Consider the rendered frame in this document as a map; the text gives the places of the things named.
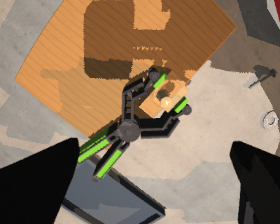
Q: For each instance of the wooden dowel pin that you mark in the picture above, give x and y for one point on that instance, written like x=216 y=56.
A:
x=165 y=100

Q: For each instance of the orange wooden board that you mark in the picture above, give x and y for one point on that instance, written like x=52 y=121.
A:
x=91 y=49

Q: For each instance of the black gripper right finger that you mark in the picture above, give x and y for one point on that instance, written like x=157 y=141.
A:
x=259 y=174

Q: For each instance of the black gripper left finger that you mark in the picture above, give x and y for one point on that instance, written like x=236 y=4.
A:
x=32 y=190

